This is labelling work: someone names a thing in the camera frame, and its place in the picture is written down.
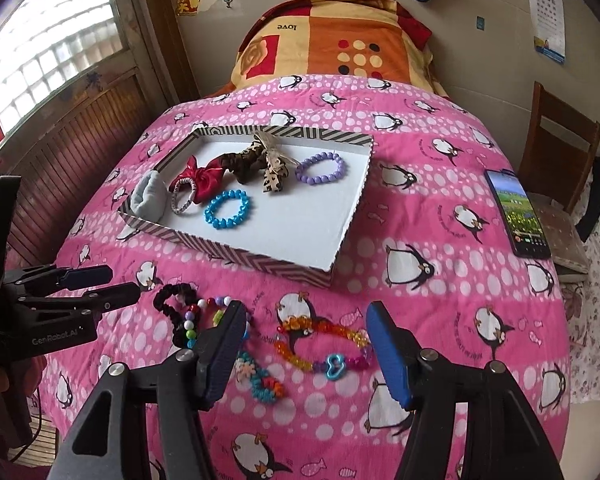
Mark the brown leopard scrunchie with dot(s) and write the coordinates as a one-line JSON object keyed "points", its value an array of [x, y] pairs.
{"points": [[235, 165]]}

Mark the wooden chair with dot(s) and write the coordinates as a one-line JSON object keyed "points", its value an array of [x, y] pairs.
{"points": [[565, 125]]}

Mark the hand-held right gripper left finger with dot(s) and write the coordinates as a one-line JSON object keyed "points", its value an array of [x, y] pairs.
{"points": [[230, 345]]}

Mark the orange patterned blanket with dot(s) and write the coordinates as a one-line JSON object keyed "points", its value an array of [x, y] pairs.
{"points": [[330, 35]]}

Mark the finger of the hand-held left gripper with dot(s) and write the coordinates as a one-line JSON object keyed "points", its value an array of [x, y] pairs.
{"points": [[115, 295], [87, 275]]}

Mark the black smartphone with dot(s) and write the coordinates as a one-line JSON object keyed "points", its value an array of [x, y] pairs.
{"points": [[520, 215]]}

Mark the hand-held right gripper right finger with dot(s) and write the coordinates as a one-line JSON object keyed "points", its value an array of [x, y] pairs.
{"points": [[385, 350]]}

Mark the window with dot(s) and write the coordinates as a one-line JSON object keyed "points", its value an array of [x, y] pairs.
{"points": [[55, 50]]}

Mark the wall poster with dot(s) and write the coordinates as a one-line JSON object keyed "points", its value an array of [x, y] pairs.
{"points": [[545, 5]]}

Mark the striped shallow cardboard box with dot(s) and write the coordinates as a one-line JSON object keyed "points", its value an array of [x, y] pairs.
{"points": [[290, 220]]}

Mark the red bow scrunchie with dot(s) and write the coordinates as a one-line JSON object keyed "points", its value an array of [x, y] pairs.
{"points": [[200, 180]]}

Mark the chair cushion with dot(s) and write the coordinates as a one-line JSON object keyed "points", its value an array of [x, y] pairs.
{"points": [[565, 240]]}

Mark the pink penguin print blanket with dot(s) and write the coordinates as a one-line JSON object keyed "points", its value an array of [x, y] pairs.
{"points": [[455, 310]]}

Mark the black scrunchie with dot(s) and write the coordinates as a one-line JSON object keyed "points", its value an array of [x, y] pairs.
{"points": [[162, 300]]}

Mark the floral bedsheet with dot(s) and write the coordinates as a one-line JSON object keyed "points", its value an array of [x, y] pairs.
{"points": [[595, 320]]}

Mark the leopard print bow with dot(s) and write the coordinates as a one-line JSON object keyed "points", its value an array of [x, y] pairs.
{"points": [[272, 175]]}

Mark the white fluffy scrunchie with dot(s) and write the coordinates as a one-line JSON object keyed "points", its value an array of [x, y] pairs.
{"points": [[147, 200]]}

